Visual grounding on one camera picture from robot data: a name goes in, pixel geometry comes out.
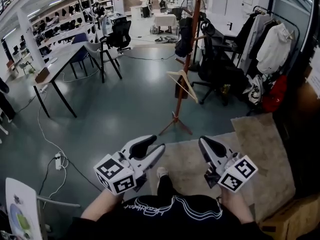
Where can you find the light wooden clothes hanger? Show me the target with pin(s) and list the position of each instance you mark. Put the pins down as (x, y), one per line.
(175, 72)

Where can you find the long grey table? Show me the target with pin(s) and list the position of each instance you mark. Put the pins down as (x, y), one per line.
(62, 59)

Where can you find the black garment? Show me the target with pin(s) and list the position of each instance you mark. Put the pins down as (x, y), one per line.
(246, 31)

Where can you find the grey chair black legs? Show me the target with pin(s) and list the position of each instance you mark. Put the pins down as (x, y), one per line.
(96, 50)

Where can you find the black framed glass door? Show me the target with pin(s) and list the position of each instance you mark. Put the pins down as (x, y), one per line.
(300, 139)

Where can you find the small wooden box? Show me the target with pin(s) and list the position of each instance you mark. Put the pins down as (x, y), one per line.
(42, 75)

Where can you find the small white table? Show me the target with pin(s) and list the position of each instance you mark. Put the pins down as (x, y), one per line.
(136, 11)

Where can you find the white hanging jacket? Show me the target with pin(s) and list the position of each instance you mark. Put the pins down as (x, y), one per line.
(273, 49)

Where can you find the person's white shoe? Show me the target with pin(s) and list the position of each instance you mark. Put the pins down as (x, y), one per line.
(161, 172)

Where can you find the black mesh office chair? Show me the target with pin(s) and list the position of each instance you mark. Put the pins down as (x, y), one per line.
(120, 34)
(215, 66)

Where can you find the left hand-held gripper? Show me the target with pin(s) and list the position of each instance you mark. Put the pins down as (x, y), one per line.
(115, 174)

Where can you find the white and black bag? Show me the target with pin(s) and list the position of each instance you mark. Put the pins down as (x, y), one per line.
(255, 90)

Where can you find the person's black trouser leg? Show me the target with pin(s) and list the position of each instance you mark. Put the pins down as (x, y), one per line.
(166, 186)

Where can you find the black round floor device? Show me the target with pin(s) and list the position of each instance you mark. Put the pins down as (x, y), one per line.
(163, 39)

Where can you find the beige rug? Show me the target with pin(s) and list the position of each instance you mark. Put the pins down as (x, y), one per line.
(260, 144)

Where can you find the brown cardboard box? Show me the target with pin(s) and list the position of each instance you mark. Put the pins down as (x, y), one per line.
(295, 219)

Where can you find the person's black printed shirt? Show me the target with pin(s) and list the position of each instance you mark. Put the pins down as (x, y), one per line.
(162, 225)

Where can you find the grey metal tube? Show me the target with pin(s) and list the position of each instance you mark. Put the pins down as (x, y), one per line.
(60, 202)

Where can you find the person's left forearm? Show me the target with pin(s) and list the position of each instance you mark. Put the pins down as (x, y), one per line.
(100, 205)

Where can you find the grey backpack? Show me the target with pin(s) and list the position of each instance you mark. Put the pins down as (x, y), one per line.
(154, 29)

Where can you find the person's right forearm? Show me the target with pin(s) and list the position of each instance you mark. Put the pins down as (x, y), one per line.
(237, 206)

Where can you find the table with white cloth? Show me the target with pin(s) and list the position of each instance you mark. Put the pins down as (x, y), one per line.
(165, 20)

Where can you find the white cabinet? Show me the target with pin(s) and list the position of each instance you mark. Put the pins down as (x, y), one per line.
(119, 5)

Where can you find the white taped paper sheet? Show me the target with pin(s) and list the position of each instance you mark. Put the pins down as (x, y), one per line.
(313, 81)

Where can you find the black dining chair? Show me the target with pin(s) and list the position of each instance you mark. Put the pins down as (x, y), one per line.
(178, 13)

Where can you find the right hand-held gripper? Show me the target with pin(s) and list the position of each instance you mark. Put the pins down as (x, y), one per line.
(237, 174)

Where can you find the white shelving unit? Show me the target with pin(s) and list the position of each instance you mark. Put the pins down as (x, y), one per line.
(66, 34)

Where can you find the blue chair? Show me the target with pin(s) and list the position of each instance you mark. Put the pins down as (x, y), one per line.
(80, 40)

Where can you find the white printed board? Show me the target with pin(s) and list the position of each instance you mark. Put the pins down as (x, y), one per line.
(22, 209)

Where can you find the red bag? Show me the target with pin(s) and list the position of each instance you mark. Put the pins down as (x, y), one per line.
(275, 94)

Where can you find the black hanging jacket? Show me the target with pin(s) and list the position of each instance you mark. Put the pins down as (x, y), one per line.
(265, 37)

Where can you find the white power strip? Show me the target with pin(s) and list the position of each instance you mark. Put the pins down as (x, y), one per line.
(58, 161)

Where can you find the black metal clothes rack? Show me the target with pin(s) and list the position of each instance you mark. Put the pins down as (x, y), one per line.
(285, 19)

